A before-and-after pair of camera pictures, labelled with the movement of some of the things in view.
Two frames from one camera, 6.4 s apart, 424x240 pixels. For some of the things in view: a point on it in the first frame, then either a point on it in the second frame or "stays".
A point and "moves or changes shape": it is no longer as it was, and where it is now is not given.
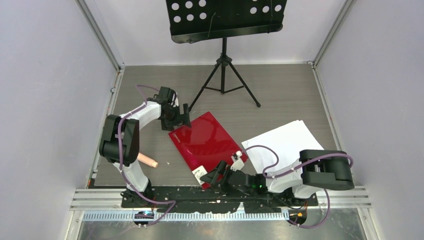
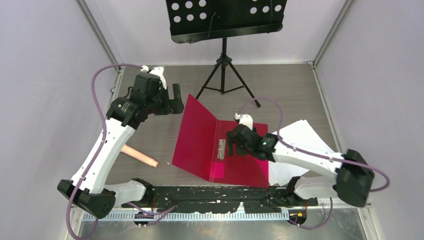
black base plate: x=196 y=199 stays
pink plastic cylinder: x=147 y=160 stays
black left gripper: x=180 y=119 to x=174 y=105
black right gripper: x=212 y=177 to x=231 y=141
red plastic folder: x=204 y=145 moves or changes shape
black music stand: x=190 y=20 stays
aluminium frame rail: x=189 y=216 stays
